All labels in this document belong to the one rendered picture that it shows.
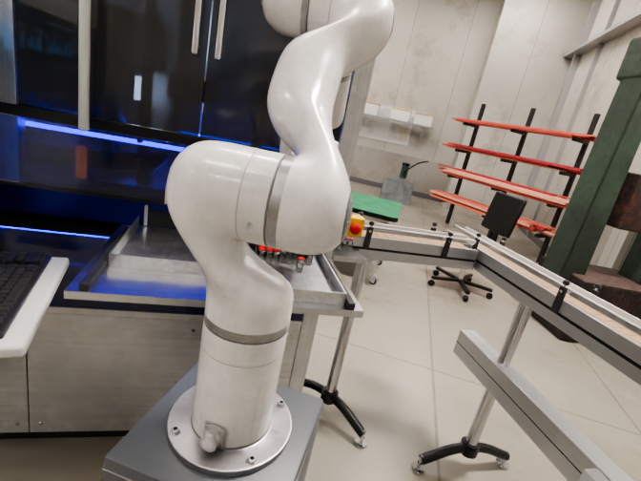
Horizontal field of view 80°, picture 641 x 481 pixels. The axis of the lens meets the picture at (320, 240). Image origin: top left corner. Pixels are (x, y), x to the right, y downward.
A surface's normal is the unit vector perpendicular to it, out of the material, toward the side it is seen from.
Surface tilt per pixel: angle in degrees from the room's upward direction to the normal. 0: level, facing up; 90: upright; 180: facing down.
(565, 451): 90
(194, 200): 89
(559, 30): 90
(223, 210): 102
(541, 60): 90
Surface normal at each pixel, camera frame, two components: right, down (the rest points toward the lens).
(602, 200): 0.04, 0.31
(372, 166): -0.24, 0.25
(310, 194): 0.12, -0.19
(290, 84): -0.30, -0.38
